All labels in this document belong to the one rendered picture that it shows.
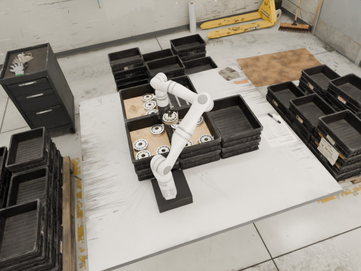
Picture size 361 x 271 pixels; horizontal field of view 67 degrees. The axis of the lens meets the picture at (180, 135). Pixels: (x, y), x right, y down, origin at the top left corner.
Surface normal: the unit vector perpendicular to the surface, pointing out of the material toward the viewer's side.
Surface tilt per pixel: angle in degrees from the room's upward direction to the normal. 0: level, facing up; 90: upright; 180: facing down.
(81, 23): 90
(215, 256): 0
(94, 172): 0
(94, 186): 0
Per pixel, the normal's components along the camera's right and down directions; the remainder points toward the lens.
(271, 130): -0.08, -0.69
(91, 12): 0.29, 0.68
